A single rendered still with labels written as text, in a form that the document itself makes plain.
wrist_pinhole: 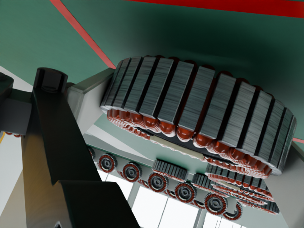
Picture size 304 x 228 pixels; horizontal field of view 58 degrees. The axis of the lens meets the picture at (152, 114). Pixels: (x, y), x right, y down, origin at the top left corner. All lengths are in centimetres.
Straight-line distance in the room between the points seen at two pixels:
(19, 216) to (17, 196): 25
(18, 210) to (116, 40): 380
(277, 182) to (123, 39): 12
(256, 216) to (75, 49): 647
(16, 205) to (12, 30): 376
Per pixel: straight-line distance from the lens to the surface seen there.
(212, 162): 21
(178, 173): 82
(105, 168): 161
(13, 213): 399
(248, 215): 661
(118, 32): 16
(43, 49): 26
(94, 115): 16
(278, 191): 17
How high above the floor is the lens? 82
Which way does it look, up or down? 13 degrees down
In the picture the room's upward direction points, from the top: 159 degrees counter-clockwise
